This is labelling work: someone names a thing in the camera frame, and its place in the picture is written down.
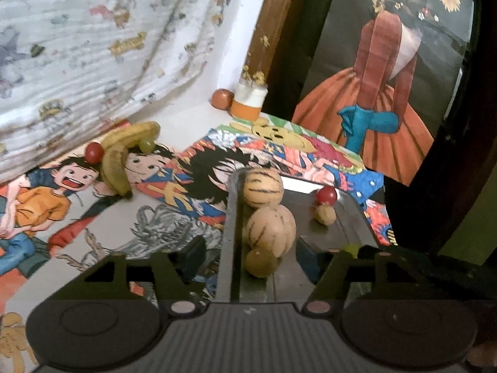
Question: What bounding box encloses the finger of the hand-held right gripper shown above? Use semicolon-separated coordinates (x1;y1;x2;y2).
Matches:
357;245;459;281

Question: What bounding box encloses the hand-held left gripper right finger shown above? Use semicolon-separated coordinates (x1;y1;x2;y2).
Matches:
296;237;447;315

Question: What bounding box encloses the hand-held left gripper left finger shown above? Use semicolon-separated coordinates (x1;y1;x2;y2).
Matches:
50;235;206;315

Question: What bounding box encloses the grey metal tray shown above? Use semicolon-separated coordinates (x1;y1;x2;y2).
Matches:
215;169;380;304

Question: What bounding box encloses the small tan potato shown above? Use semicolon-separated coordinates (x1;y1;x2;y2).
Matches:
314;205;335;225

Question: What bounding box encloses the pale oval melon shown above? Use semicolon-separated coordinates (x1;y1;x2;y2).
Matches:
245;205;298;258

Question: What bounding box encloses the small brown fruit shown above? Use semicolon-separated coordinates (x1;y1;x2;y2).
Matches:
244;249;279;279

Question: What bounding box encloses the red cherry tomato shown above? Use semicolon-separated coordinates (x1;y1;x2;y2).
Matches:
316;186;338;206
84;142;104;163

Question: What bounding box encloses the dark striped round melon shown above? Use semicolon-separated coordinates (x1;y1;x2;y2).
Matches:
243;168;284;208

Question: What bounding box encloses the person's right hand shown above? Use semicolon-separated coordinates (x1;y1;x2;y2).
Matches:
465;341;495;366

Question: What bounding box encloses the colourful cartoon printed cloth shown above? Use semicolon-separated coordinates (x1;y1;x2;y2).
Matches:
0;113;397;373

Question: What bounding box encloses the reddish brown apple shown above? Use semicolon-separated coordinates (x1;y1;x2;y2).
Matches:
211;89;235;110

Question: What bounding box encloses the glass jar with orange base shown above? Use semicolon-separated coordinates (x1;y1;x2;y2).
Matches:
231;81;268;121

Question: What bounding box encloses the dried yellow flower sprig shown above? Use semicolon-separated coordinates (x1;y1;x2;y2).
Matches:
241;35;270;86

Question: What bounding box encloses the white cartoon printed blanket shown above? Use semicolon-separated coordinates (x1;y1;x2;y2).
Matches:
0;0;249;181

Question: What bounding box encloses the wall poster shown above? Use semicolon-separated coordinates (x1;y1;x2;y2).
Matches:
291;0;479;188

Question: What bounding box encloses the brown wooden door frame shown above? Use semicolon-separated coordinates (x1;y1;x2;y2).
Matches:
244;0;313;104

